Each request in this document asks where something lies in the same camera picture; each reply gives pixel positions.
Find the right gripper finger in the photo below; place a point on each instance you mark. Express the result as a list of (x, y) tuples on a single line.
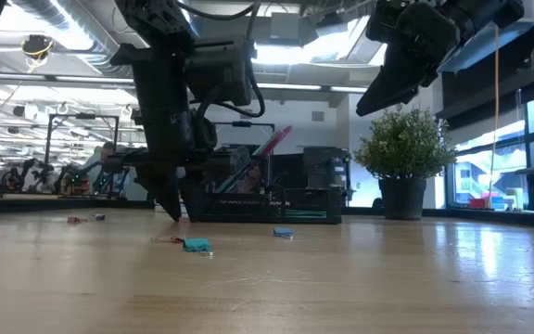
[(392, 79), (383, 106)]

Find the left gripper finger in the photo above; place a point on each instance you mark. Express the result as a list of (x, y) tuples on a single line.
[(165, 190)]

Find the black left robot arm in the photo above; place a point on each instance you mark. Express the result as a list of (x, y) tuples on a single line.
[(156, 18)]

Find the black mesh desk organizer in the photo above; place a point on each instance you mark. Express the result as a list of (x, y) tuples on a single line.
[(304, 204)]

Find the potted green plant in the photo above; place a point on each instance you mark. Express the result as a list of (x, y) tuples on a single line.
[(403, 153)]

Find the teal eraser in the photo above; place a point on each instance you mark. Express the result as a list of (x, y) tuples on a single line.
[(197, 244)]

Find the person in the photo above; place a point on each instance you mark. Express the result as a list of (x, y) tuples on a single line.
[(107, 150), (253, 178)]

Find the pale blue binder clip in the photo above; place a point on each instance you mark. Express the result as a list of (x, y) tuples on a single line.
[(97, 217)]

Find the black background cabinet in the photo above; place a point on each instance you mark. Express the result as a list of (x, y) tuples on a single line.
[(322, 162)]

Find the red box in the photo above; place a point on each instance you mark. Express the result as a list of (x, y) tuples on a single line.
[(477, 202)]

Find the blue box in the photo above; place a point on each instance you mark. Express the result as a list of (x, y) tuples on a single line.
[(497, 203)]

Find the black background station frame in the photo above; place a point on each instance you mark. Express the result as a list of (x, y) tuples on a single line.
[(84, 116)]

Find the black background camera frame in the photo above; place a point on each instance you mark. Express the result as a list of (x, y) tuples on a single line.
[(258, 124)]

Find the black aluminium table frame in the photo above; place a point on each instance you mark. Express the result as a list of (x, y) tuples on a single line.
[(480, 217)]

